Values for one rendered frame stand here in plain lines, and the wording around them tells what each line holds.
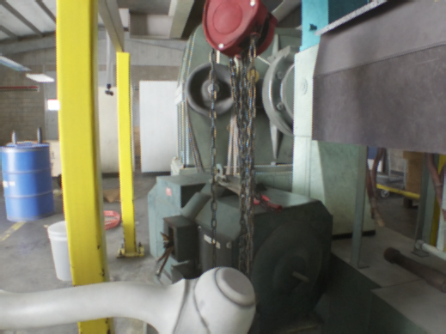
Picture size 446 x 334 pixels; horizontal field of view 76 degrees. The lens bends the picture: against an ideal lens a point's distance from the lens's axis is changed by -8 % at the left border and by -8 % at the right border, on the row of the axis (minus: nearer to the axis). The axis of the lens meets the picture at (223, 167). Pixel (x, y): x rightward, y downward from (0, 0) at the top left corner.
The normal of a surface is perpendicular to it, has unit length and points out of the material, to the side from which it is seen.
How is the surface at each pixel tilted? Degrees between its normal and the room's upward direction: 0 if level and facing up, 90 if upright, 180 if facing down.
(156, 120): 90
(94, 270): 90
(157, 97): 90
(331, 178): 72
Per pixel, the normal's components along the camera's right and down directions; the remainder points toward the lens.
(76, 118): 0.23, 0.13
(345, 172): 0.22, -0.18
